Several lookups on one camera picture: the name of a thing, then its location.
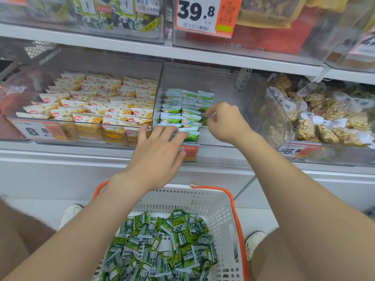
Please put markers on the person's left middle finger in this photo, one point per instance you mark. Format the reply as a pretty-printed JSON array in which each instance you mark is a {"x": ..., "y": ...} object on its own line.
[{"x": 171, "y": 137}]

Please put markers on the person's right leg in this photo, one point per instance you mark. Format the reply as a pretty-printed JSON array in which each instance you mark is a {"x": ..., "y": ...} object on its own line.
[{"x": 272, "y": 257}]

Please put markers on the rows of green snack packets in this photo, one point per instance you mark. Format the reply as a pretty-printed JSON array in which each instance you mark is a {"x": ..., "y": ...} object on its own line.
[{"x": 181, "y": 114}]

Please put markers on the white shelf board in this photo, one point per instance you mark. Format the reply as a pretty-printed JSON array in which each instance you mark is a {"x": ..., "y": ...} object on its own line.
[{"x": 117, "y": 45}]

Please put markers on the person's left white shoe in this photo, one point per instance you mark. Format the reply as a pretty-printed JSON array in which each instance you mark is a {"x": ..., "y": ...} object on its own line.
[{"x": 69, "y": 215}]

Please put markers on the person's right forearm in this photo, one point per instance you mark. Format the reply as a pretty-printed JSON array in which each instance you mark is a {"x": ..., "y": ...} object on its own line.
[{"x": 298, "y": 201}]

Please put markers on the person's right thumb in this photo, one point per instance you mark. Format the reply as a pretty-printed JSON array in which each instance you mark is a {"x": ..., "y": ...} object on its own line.
[{"x": 212, "y": 128}]

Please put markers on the person's left hand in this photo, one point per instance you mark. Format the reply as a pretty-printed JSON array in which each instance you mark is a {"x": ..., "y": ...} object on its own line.
[{"x": 152, "y": 163}]

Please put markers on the dark red snack bag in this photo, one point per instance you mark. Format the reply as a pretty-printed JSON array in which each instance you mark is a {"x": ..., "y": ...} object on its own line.
[{"x": 20, "y": 93}]

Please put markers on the row of green white packs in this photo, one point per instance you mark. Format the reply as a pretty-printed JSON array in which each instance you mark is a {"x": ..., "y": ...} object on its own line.
[{"x": 117, "y": 14}]

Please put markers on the yellow bag of nuts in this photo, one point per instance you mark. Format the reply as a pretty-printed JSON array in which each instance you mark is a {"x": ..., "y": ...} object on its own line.
[{"x": 269, "y": 11}]

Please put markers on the rows of yellow snack packets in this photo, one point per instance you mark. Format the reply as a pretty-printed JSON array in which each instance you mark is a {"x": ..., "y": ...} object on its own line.
[{"x": 96, "y": 105}]

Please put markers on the small white orange price tag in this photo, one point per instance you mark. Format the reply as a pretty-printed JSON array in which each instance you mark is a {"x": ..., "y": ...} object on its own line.
[
  {"x": 190, "y": 152},
  {"x": 38, "y": 130},
  {"x": 364, "y": 45},
  {"x": 298, "y": 149}
]

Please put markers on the person's white shoe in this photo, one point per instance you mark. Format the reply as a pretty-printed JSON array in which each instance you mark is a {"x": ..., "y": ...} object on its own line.
[
  {"x": 69, "y": 215},
  {"x": 254, "y": 242}
]

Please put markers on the pile of clear nut bags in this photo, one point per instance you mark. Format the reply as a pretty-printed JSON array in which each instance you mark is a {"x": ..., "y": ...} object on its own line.
[{"x": 325, "y": 119}]

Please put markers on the person's left leg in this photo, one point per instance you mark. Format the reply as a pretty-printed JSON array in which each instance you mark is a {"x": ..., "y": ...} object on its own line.
[{"x": 20, "y": 239}]

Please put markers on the clear plastic shelf bin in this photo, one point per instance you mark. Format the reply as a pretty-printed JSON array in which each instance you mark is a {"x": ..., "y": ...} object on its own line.
[
  {"x": 337, "y": 155},
  {"x": 293, "y": 52},
  {"x": 73, "y": 84},
  {"x": 44, "y": 29},
  {"x": 228, "y": 81}
]

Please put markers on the person's right hand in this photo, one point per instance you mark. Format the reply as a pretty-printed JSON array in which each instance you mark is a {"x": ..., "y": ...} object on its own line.
[{"x": 230, "y": 125}]

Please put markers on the green snack packet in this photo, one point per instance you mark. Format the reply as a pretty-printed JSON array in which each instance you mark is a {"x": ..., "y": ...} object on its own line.
[{"x": 208, "y": 117}]

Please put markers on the person's right white shoe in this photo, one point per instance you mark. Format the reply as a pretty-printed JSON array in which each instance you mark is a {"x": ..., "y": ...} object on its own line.
[{"x": 254, "y": 242}]

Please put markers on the large white orange price tag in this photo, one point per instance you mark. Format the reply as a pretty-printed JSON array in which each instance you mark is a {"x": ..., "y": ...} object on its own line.
[{"x": 202, "y": 14}]

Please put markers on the person's left forearm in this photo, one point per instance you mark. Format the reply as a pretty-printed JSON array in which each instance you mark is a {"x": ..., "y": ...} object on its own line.
[{"x": 76, "y": 231}]

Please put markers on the white shelf base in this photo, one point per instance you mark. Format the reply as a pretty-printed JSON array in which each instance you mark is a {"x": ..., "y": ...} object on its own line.
[{"x": 58, "y": 169}]

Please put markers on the pile of green packets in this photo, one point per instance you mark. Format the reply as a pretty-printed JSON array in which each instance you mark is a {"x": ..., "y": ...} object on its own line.
[{"x": 175, "y": 248}]

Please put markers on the person's leg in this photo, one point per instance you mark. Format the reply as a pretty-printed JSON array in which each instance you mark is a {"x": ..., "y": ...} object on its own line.
[
  {"x": 20, "y": 239},
  {"x": 272, "y": 257}
]

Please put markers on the person's left little finger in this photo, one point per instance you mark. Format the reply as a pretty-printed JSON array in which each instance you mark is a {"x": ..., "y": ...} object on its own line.
[{"x": 143, "y": 134}]

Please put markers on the person's left thumb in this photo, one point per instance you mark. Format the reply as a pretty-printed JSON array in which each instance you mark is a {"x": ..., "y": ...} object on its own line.
[{"x": 180, "y": 159}]

